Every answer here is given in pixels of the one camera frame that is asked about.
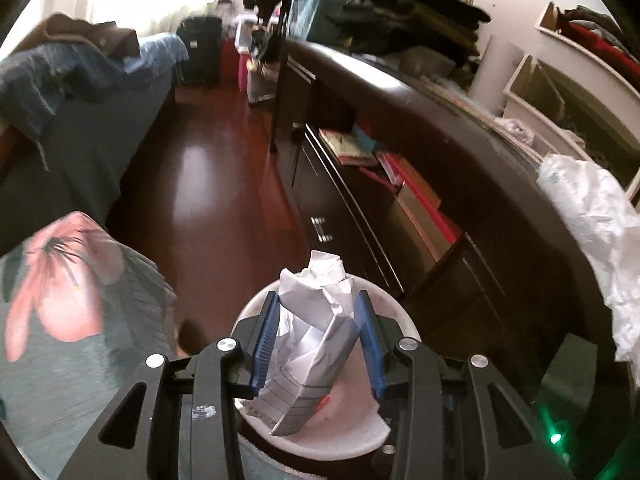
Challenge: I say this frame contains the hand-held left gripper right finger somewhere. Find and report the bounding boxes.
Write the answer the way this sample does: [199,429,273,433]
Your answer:
[354,290,576,480]

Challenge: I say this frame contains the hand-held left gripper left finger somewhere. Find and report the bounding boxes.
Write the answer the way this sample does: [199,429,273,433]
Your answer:
[57,290,281,480]

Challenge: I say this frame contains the white paper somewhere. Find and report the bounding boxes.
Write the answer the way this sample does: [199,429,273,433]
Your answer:
[255,250,362,437]

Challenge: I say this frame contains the round white floral basin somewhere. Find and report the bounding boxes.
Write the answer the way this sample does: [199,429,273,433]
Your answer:
[232,277,423,461]

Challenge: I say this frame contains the red book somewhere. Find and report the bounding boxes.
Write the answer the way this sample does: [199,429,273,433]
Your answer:
[377,151,442,211]

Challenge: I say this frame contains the dark wooden cabinet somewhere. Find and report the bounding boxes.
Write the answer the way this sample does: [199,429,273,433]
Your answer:
[270,40,640,461]

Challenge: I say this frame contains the book with picture cover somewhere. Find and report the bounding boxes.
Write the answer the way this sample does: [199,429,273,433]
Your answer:
[319,127,378,167]

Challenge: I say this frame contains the floral printed cushion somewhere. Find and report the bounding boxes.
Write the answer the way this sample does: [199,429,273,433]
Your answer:
[0,210,178,461]

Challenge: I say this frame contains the white plastic bag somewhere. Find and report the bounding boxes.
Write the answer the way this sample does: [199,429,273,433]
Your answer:
[536,152,640,363]

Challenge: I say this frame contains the crumpled tissue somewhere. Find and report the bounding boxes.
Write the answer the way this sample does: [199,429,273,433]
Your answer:
[495,117,537,144]

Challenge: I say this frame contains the dark grey bed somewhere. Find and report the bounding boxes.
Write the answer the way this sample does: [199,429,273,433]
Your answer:
[0,35,177,261]

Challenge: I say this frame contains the red container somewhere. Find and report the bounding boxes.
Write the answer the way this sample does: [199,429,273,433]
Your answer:
[220,40,252,94]

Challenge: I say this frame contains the black suitcase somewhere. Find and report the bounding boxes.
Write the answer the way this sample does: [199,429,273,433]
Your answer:
[176,15,224,89]

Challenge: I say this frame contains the hanging dark clothes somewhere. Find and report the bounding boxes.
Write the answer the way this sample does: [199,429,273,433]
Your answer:
[244,0,301,63]

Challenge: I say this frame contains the blue blanket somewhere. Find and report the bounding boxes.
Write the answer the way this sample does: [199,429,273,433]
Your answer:
[0,32,188,142]

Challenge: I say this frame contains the teal bag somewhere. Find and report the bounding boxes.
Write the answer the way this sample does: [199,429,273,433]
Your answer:
[292,0,353,47]

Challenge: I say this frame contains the brown garment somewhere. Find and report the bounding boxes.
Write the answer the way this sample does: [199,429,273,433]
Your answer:
[22,12,141,59]

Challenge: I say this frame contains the pile of dark clothes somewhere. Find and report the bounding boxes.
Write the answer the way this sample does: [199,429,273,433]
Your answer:
[325,0,493,61]

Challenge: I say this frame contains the white shelf unit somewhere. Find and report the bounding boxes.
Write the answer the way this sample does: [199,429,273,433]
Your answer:
[502,2,640,201]

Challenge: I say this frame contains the red cloth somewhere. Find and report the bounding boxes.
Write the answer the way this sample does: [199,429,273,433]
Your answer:
[555,5,637,63]

